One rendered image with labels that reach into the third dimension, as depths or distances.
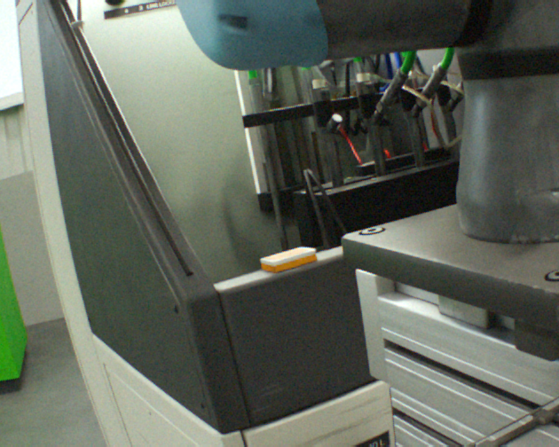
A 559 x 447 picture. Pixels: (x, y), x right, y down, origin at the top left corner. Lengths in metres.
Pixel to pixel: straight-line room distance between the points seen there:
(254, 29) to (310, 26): 0.02
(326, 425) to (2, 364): 2.87
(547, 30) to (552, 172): 0.08
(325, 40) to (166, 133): 1.00
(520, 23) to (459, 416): 0.26
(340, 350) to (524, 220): 0.51
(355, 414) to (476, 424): 0.44
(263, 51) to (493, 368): 0.22
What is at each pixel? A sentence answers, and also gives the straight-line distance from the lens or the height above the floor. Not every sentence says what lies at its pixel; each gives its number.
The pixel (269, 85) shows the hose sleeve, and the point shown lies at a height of 1.14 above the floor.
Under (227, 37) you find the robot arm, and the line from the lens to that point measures 0.33.
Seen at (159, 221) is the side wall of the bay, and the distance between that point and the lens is 0.83.
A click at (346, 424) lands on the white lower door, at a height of 0.75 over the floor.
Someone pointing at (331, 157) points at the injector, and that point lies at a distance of 1.14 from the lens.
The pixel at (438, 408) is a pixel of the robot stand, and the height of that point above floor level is 0.91.
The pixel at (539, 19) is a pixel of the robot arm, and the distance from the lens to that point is 0.39.
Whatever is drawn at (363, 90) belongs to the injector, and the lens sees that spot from 1.17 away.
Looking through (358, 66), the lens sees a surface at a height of 1.15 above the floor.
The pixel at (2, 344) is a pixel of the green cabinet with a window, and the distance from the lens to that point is 3.61.
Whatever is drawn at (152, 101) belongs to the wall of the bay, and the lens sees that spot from 1.33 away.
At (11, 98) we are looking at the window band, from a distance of 4.94.
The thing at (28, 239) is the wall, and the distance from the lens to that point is 4.96.
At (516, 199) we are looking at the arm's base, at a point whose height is 1.06.
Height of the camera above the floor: 1.13
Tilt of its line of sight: 9 degrees down
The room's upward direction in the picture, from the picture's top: 11 degrees counter-clockwise
